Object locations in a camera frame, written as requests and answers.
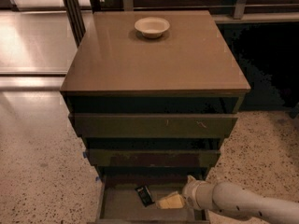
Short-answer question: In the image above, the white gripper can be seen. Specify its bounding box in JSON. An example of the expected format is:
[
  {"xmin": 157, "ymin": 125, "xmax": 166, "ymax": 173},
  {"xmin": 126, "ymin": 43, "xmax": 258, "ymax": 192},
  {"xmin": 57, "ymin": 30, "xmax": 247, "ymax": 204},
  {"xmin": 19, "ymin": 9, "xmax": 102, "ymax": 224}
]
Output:
[{"xmin": 156, "ymin": 175, "xmax": 214, "ymax": 210}]

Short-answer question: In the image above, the brown drawer cabinet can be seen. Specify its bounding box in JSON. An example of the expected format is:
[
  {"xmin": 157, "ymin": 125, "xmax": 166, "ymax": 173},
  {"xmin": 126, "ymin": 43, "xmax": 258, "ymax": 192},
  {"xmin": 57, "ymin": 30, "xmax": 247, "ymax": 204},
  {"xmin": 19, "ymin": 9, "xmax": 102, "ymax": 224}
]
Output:
[{"xmin": 59, "ymin": 10, "xmax": 252, "ymax": 224}]

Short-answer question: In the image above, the white paper bowl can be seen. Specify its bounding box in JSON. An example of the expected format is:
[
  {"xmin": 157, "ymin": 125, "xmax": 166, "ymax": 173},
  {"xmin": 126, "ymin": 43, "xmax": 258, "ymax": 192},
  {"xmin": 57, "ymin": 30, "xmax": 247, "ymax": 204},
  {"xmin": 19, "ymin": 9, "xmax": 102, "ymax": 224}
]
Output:
[{"xmin": 135, "ymin": 17, "xmax": 170, "ymax": 39}]

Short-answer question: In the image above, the middle drawer front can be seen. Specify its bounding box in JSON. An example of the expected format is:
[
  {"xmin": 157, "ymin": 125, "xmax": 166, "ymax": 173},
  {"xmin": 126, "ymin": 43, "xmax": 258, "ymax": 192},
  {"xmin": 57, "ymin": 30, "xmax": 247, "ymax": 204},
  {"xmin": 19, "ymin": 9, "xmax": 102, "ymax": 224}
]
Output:
[{"xmin": 86, "ymin": 149, "xmax": 221, "ymax": 168}]

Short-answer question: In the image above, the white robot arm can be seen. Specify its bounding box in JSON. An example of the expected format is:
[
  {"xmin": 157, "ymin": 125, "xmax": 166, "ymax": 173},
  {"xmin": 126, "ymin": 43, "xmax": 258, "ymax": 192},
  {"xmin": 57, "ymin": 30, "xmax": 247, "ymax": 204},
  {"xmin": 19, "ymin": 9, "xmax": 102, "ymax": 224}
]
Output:
[{"xmin": 156, "ymin": 175, "xmax": 299, "ymax": 224}]

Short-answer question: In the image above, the metal railing frame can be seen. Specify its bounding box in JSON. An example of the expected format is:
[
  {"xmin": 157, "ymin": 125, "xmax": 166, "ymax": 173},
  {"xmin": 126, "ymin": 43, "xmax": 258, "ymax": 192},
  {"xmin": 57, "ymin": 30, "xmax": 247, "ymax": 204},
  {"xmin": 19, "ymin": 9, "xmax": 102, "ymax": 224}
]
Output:
[{"xmin": 63, "ymin": 0, "xmax": 299, "ymax": 43}]

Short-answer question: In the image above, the open bottom drawer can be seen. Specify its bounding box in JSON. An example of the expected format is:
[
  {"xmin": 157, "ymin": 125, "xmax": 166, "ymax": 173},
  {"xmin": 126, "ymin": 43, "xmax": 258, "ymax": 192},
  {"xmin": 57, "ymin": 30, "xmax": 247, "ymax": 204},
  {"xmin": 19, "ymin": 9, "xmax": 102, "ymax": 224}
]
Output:
[{"xmin": 87, "ymin": 175, "xmax": 210, "ymax": 224}]

